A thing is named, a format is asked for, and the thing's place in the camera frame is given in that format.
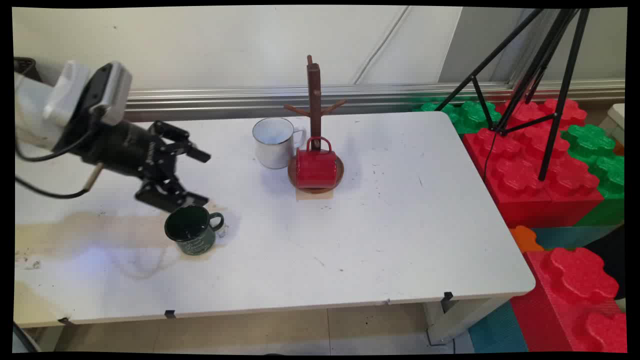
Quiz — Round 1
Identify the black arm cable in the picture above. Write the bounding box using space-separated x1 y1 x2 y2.
14 107 106 200

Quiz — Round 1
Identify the dark green enamel mug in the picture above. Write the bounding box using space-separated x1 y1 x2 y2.
164 204 226 257

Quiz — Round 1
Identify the white enamel mug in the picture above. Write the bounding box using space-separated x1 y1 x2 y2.
251 117 307 170

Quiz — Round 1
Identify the white grey wrist camera box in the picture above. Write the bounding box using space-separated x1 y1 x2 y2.
42 60 134 129

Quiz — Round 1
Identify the white table leg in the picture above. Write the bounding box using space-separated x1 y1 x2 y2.
422 297 513 346

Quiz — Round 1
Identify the teal floor mat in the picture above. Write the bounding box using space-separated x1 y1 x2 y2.
467 300 530 354

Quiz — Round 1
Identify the red foam block, ribbed side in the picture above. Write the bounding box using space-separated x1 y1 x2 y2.
509 247 628 354

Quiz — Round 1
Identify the large red foam block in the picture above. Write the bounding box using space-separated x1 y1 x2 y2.
462 98 606 229

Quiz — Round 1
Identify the red enamel mug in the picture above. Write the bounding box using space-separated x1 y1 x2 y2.
294 136 339 190

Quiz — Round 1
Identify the black tripod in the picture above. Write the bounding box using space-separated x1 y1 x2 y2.
434 7 592 182

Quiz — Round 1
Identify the tan cardboard pad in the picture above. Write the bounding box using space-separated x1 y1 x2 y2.
295 188 335 202

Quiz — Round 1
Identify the aluminium wall rail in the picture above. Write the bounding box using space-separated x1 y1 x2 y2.
122 78 626 123

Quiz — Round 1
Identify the brown wooden mug tree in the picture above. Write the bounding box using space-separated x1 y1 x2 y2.
283 54 348 195

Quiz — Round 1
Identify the green foam block, tall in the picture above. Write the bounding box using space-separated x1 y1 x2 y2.
560 123 626 227

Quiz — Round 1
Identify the green foam block, flat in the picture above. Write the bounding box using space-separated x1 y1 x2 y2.
412 99 503 136

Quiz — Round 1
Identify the dark woven basket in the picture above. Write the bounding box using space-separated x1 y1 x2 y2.
13 56 45 84

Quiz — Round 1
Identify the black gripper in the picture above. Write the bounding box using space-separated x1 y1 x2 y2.
64 119 212 214

